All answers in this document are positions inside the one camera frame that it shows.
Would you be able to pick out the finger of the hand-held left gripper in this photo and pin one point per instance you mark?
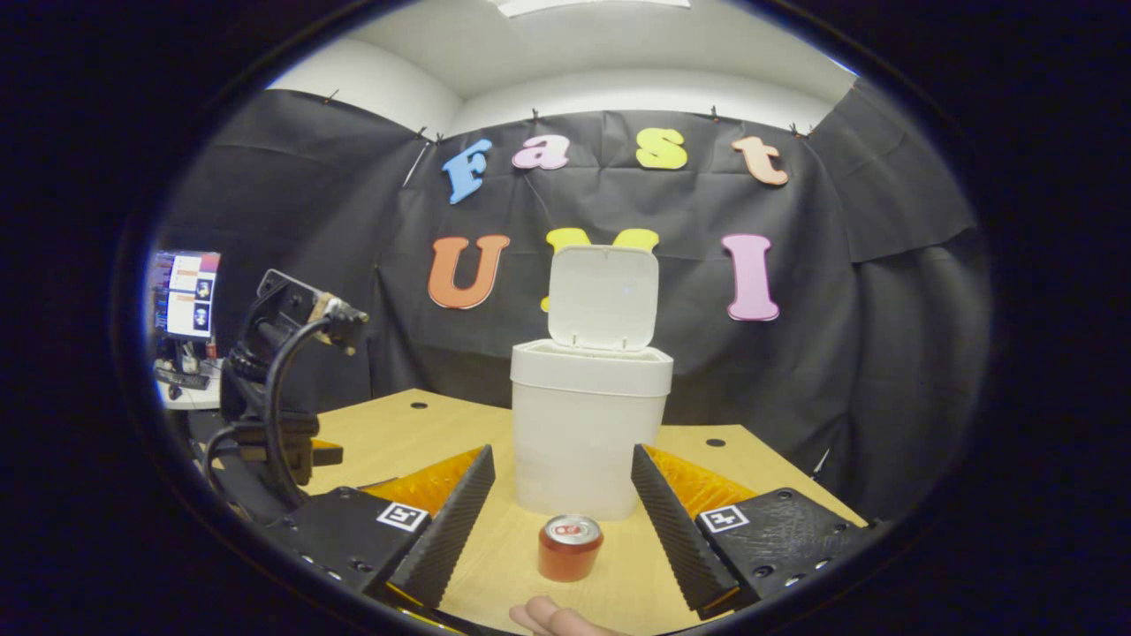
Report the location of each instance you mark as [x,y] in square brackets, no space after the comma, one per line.
[325,455]

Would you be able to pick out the black backdrop cloth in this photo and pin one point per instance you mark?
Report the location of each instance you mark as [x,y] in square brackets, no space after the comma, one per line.
[839,353]

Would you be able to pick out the ceiling light panel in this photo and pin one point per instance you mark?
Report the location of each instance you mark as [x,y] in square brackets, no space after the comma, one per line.
[588,5]

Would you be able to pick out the white side table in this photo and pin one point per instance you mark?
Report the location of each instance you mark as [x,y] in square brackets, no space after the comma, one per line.
[199,399]

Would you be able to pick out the black keyboard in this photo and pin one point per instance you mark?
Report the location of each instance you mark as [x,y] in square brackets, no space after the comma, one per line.
[184,378]

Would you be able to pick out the white desktop garbage bin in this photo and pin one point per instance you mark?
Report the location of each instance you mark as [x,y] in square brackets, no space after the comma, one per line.
[583,442]

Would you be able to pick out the wooden desktop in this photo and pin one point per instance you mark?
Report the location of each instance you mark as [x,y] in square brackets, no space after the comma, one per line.
[504,565]

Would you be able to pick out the computer monitor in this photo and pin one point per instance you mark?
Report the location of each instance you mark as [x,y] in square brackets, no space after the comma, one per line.
[187,296]

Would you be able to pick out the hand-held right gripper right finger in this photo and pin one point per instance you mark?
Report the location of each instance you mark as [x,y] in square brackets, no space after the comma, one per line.
[676,534]

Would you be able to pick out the red pop can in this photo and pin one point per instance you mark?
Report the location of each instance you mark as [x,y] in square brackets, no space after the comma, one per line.
[570,556]

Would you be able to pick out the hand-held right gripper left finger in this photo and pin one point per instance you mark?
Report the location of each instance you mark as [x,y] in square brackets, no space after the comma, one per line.
[451,530]

